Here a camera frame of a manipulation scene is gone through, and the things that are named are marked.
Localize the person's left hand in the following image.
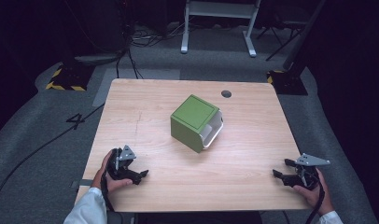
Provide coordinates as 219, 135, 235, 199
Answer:
91, 149, 133, 192

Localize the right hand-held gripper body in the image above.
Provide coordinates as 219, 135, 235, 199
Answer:
289, 152, 332, 189

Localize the person's right hand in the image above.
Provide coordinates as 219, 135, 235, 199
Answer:
292, 168, 335, 217

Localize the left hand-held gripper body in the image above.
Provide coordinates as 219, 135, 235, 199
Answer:
106, 144, 143, 185

